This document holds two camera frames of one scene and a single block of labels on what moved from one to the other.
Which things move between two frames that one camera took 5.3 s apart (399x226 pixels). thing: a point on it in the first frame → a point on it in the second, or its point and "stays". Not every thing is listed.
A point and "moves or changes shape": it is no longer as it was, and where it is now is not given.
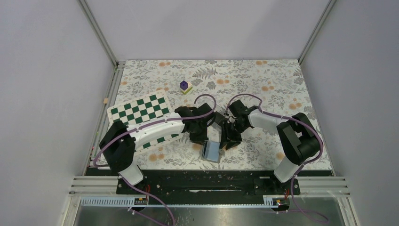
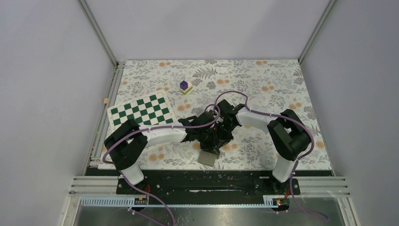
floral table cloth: [276, 86] stays
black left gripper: [200, 140] → [212, 146]
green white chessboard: [154, 107] stays
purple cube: [185, 86] stays
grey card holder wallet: [210, 150] moves or changes shape
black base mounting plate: [208, 187] stays
